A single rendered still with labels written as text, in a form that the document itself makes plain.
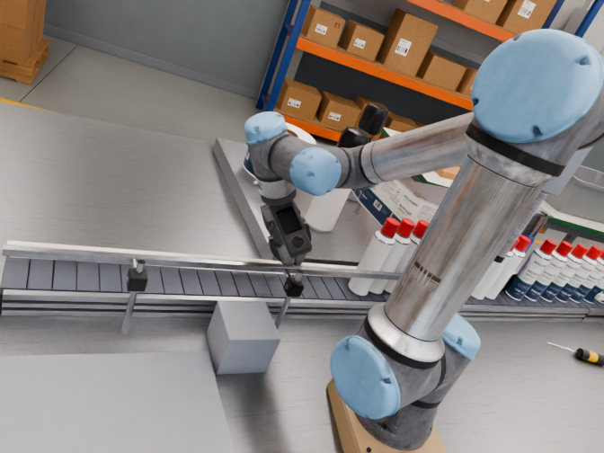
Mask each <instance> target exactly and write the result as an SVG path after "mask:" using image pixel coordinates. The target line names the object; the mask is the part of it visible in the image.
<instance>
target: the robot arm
mask: <svg viewBox="0 0 604 453"><path fill-rule="evenodd" d="M471 101H472V102H473V111H472V112H469V113H466V114H463V115H459V116H457V117H454V118H451V119H447V120H443V121H439V122H436V123H433V124H430V125H427V126H424V127H420V128H418V129H413V130H409V131H406V132H404V133H400V134H397V135H394V136H391V137H388V138H382V139H380V140H377V141H374V142H370V143H368V144H365V145H362V146H358V147H353V148H345V147H330V146H323V145H316V144H311V143H308V142H306V141H304V140H302V139H300V138H297V137H295V136H294V135H292V134H289V133H288V132H287V128H288V126H287V125H286V122H285V119H284V117H283V116H282V115H281V114H279V113H277V112H273V111H266V112H261V113H258V114H256V115H254V116H252V117H251V118H250V119H248V120H247V122H246V123H245V124H244V131H245V136H246V145H247V146H248V149H249V153H250V157H251V160H252V164H253V171H254V175H255V178H256V180H257V181H255V182H253V184H254V186H258V190H259V193H260V194H261V198H262V201H263V202H264V203H265V204H264V205H261V206H260V208H261V212H262V219H263V223H264V225H265V227H266V229H267V230H268V232H269V234H270V236H268V239H269V242H268V244H269V247H270V249H271V252H272V254H273V255H274V256H275V257H276V258H277V259H278V260H279V261H280V262H281V263H282V264H284V265H297V266H300V265H301V264H302V262H303V261H304V259H305V257H306V253H309V252H311V251H312V245H311V233H310V231H309V225H308V224H304V222H305V221H306V220H305V219H304V217H301V216H300V210H299V208H298V206H297V205H296V203H295V201H294V200H293V199H294V198H295V197H296V195H297V190H296V187H297V188H298V189H300V190H302V191H304V192H308V193H310V194H312V195H315V196H323V195H325V194H326V193H327V192H330V191H331V190H332V189H353V190H358V191H361V190H366V189H371V188H373V187H375V186H376V185H377V184H378V183H382V182H389V181H393V180H397V179H402V178H405V177H410V176H415V175H418V174H423V173H430V172H434V171H438V170H442V169H447V168H451V167H455V166H460V165H461V167H460V169H459V171H458V173H457V175H456V177H455V179H454V181H453V183H451V185H450V187H449V190H448V191H447V193H446V195H445V197H444V199H443V200H442V202H441V203H440V206H439V207H438V209H437V211H436V213H435V215H434V217H433V218H432V220H431V222H430V224H429V225H428V227H427V229H426V231H425V233H424V234H423V236H422V239H421V241H420V243H418V245H417V247H416V249H415V251H414V252H413V255H412V257H411V259H410V260H409V262H408V263H407V265H406V267H405V269H404V271H403V273H402V275H401V277H400V278H399V280H398V282H397V283H396V285H395V287H394V289H393V291H392V293H391V295H390V296H389V298H388V300H387V302H386V303H380V304H376V305H374V306H373V307H372V308H371V309H370V310H369V312H368V314H367V316H366V318H365V319H364V321H363V323H362V325H361V327H360V329H359V330H358V332H357V333H356V334H355V335H349V336H346V337H344V338H343V339H342V340H341V341H339V342H338V343H337V344H336V345H335V347H334V349H333V352H332V356H331V373H332V376H333V382H334V385H335V387H336V389H337V392H338V393H339V395H340V397H341V398H342V400H343V402H344V403H346V404H347V405H348V406H349V407H350V408H351V409H352V411H353V412H354V413H355V415H356V417H357V419H358V420H359V422H360V424H361V425H362V426H363V427H364V429H365V430H366V431H367V432H368V433H369V434H370V435H371V436H373V437H374V438H375V439H376V440H378V441H380V442H381V443H383V444H385V445H387V446H388V447H390V448H392V449H398V450H402V451H413V450H416V449H419V448H420V447H422V445H423V444H424V443H425V442H426V440H427V439H428V438H429V437H430V435H431V432H432V428H433V420H434V418H435V416H436V412H437V409H438V406H439V404H440V403H441V401H442V400H443V398H444V397H445V396H446V394H447V393H448V392H449V390H450V389H451V388H452V387H453V385H454V384H455V383H456V381H457V380H458V378H459V377H460V375H461V374H462V373H463V371H464V370H465V369H466V367H467V365H468V364H469V363H470V361H471V360H474V359H475V355H476V353H477V352H478V350H479V348H480V339H479V336H478V335H477V333H476V331H475V329H474V328H473V327H472V326H471V325H470V324H469V323H468V322H467V321H466V320H465V319H464V318H463V317H461V316H460V315H458V314H457V310H458V309H459V307H460V306H461V304H462V303H463V301H464V299H465V298H466V296H467V294H468V293H469V291H470V289H471V288H472V287H473V286H474V284H475V282H476V280H477V279H478V277H479V276H480V274H481V272H482V271H483V269H484V267H485V266H486V264H487V263H488V262H489V260H490V259H491V257H492V256H493V253H494V252H495V250H496V249H497V247H498V246H499V244H500V242H501V241H502V239H503V238H504V236H505V235H506V233H507V232H508V230H509V229H510V227H511V225H512V223H513V222H514V220H515V219H516V217H517V216H518V214H519V213H520V211H521V210H522V208H523V206H524V205H525V203H526V202H527V200H528V198H529V196H530V195H531V193H532V192H533V190H534V189H535V188H536V186H537V185H539V184H540V183H543V182H549V181H552V180H555V179H558V177H559V176H560V175H561V173H562V172H563V170H564V168H565V167H566V166H567V164H568V163H569V161H570V160H571V158H572V157H573V155H574V153H575V152H576V151H578V150H583V149H585V148H588V147H593V146H595V145H597V144H598V143H600V142H601V141H602V140H604V57H603V56H601V55H600V54H599V53H598V51H597V50H596V49H595V48H594V47H593V46H592V45H591V44H590V43H589V42H588V41H586V40H584V39H582V38H580V37H577V36H575V35H572V34H569V33H566V32H564V31H558V30H551V29H541V30H533V31H527V32H523V33H521V34H520V35H517V36H515V37H513V38H511V39H509V40H506V41H505V42H503V44H501V45H500V46H499V47H498V48H496V49H495V50H494V51H493V52H492V53H491V54H490V55H489V56H488V57H487V58H486V60H485V61H484V63H483V64H482V65H481V66H480V68H479V70H478V71H477V73H476V76H475V80H474V82H473V86H472V91H471ZM266 206H268V207H266ZM265 207H266V208H265ZM292 258H295V261H294V262H293V260H292Z"/></svg>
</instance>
